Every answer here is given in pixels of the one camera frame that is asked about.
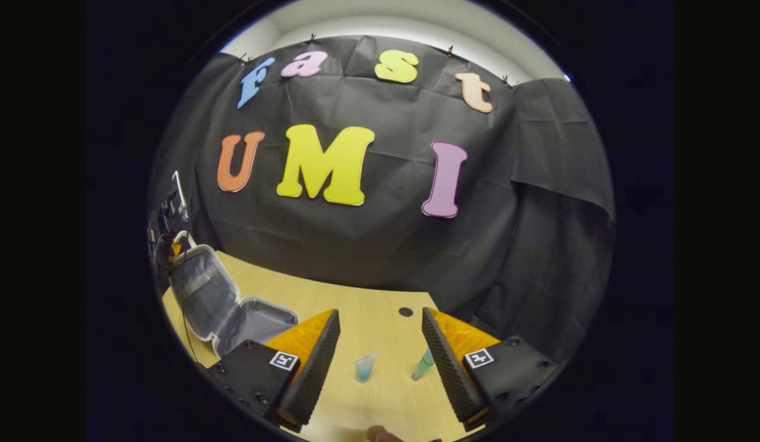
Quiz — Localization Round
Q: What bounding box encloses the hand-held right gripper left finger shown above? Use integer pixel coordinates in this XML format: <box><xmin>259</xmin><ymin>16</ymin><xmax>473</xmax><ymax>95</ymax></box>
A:
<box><xmin>199</xmin><ymin>308</ymin><xmax>342</xmax><ymax>433</ymax></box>

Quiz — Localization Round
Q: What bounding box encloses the teal skin care bottle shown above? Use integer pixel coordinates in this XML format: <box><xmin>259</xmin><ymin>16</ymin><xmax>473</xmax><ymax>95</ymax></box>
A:
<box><xmin>411</xmin><ymin>347</ymin><xmax>435</xmax><ymax>382</ymax></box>

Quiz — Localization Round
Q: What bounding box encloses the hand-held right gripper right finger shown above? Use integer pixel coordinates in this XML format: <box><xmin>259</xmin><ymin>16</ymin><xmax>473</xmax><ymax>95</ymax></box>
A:
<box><xmin>421</xmin><ymin>307</ymin><xmax>565</xmax><ymax>432</ymax></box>

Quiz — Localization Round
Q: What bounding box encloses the white suitcase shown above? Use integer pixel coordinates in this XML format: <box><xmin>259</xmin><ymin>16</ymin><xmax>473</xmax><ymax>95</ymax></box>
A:
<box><xmin>168</xmin><ymin>230</ymin><xmax>301</xmax><ymax>359</ymax></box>

